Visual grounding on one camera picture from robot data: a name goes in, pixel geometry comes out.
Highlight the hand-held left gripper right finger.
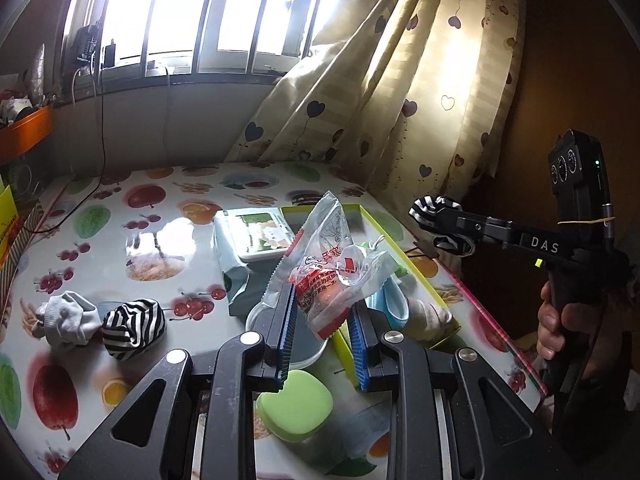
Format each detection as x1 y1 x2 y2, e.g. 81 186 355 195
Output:
348 302 583 480

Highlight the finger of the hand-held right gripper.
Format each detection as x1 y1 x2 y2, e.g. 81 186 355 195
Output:
434 219 516 250
439 207 501 226

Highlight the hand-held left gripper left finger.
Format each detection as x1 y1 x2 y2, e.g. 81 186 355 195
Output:
57 282 301 480

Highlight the black white striped sock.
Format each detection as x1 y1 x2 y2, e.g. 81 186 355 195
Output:
101 299 166 362
409 195 476 257

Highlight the blue face mask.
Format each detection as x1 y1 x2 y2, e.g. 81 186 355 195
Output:
365 272 413 333

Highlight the clear red snack packet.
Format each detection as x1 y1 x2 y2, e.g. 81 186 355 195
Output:
262 191 393 338

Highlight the yellow-green cardboard box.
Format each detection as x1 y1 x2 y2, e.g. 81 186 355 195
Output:
280 203 463 376

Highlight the person's right hand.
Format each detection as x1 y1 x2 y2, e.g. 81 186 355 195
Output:
537 280 601 361

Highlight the clear round plastic container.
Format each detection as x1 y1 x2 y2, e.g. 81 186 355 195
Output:
245 300 333 367

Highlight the black binder clip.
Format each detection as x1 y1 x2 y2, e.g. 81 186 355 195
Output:
405 240 441 261

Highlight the green rounded plastic case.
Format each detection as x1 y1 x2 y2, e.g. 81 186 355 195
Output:
256 370 334 443

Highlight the white rolled towel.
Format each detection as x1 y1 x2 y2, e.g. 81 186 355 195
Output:
405 302 453 346

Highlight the wet wipes pack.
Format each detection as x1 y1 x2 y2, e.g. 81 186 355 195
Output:
212 207 296 317

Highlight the heart print curtain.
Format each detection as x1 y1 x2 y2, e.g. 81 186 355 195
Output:
225 0 531 211

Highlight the fruit print tablecloth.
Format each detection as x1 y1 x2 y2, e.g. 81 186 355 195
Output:
0 162 543 480

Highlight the grey and white sock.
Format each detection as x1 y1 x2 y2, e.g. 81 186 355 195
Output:
36 291 103 346

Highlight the striped cardboard tray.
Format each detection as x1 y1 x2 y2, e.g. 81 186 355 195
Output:
0 197 47 286

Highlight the yellow cardboard box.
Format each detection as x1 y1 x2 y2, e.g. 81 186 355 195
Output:
0 185 21 271

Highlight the clear glass jar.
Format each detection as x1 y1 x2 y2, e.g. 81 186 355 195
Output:
0 152 48 206

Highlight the orange basket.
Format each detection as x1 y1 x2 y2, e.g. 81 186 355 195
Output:
0 105 55 163

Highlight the window with metal bars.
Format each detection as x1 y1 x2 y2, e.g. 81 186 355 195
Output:
55 0 361 78

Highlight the white plastic bag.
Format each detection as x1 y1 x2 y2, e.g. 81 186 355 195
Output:
0 87 31 121

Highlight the dark power adapter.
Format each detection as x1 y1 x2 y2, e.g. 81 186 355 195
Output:
74 25 98 63

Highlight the black cable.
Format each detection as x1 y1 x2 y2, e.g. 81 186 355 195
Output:
20 60 108 235

